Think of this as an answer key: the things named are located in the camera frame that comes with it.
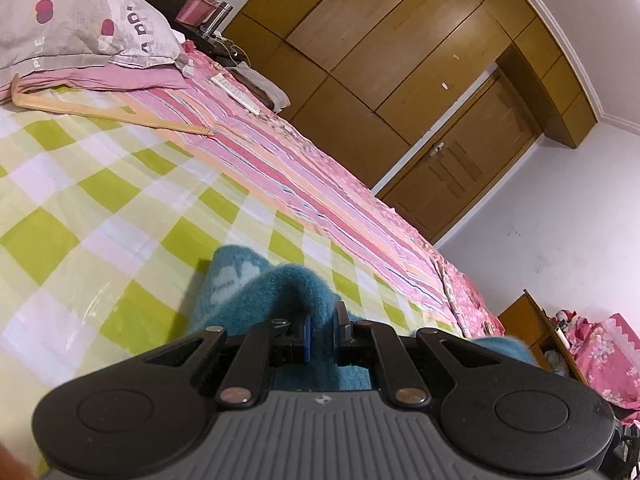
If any metal cup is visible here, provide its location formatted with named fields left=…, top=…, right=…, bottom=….
left=207, top=2, right=234, bottom=36

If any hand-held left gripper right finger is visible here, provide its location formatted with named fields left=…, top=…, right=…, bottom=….
left=334, top=302, right=503, bottom=408

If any pink striped bedsheet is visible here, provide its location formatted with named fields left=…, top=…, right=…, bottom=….
left=120, top=40, right=481, bottom=338

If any grey pillow with pink dots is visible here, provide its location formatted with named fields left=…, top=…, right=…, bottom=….
left=0, top=0, right=183, bottom=78

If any grey cloth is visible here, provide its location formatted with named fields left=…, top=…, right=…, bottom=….
left=235, top=62, right=292, bottom=111

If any teal sweater with white flowers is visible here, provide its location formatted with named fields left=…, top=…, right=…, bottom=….
left=187, top=245, right=538, bottom=393

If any wooden desk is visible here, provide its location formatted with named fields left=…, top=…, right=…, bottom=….
left=497, top=289, right=593, bottom=388

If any pink floral quilt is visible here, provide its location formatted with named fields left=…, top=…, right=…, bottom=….
left=435, top=255, right=506, bottom=341

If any dark nightstand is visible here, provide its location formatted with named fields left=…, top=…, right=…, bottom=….
left=172, top=20, right=251, bottom=68

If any beige wooden hanger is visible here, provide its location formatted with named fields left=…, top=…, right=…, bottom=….
left=10, top=74, right=217, bottom=138

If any white remote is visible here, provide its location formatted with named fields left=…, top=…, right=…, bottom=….
left=210, top=74, right=262, bottom=115

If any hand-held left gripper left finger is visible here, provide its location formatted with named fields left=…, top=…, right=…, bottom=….
left=142, top=316, right=313, bottom=407

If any pink floral cloth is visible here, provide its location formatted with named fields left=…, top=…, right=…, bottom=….
left=570, top=312, right=640, bottom=406

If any pink box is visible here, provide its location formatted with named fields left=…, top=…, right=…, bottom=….
left=175, top=0, right=221, bottom=26

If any wooden wardrobe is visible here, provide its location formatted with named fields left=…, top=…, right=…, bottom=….
left=220, top=0, right=598, bottom=188

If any wooden door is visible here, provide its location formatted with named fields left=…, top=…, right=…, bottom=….
left=372, top=67, right=543, bottom=243

